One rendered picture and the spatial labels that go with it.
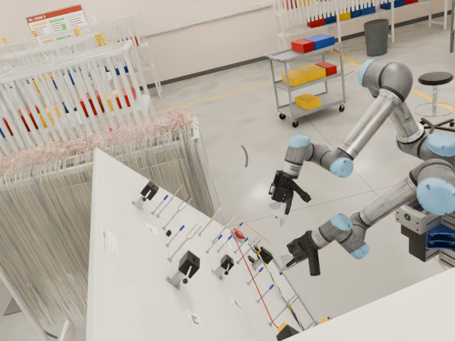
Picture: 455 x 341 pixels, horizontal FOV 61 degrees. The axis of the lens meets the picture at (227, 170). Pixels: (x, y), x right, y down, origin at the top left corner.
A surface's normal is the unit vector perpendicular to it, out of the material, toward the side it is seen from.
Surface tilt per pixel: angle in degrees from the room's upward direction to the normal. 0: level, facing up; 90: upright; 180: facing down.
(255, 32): 90
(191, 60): 90
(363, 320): 0
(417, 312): 0
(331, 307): 0
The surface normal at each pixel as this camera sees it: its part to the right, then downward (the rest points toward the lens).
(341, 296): -0.21, -0.86
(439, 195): -0.52, 0.47
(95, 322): 0.64, -0.76
